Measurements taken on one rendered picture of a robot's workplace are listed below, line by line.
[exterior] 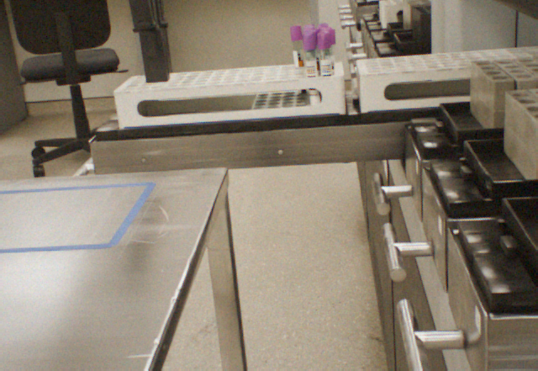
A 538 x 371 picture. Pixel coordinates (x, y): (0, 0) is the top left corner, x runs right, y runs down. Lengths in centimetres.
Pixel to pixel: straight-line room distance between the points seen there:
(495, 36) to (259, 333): 120
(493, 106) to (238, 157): 33
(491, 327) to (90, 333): 25
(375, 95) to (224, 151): 20
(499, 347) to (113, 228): 32
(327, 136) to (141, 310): 47
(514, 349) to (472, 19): 62
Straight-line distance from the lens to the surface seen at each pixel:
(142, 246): 56
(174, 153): 91
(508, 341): 48
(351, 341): 193
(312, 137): 89
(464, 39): 103
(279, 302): 212
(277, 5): 445
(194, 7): 451
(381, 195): 80
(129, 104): 93
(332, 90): 89
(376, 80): 89
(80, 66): 342
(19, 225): 66
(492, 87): 76
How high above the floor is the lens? 105
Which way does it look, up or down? 19 degrees down
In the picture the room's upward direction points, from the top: 5 degrees counter-clockwise
